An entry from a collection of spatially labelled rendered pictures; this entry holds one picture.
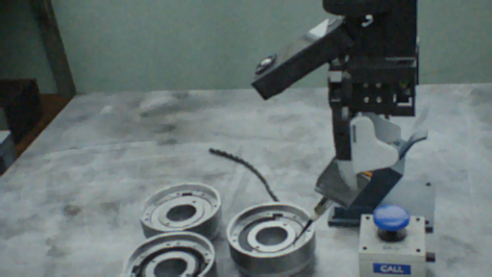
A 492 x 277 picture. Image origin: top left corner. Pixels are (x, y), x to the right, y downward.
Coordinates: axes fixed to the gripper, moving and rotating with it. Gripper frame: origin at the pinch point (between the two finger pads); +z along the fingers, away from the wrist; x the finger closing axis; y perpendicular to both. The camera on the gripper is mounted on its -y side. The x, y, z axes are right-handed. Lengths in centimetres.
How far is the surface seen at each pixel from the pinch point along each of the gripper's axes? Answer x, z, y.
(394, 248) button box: -1.6, 8.6, 4.7
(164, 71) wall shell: 158, 60, -90
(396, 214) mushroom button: 0.5, 5.7, 4.8
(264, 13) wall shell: 160, 40, -51
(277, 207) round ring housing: 6.2, 9.5, -10.1
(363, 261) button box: -2.6, 9.8, 1.4
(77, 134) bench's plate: 30, 13, -50
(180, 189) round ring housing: 9.7, 9.8, -24.3
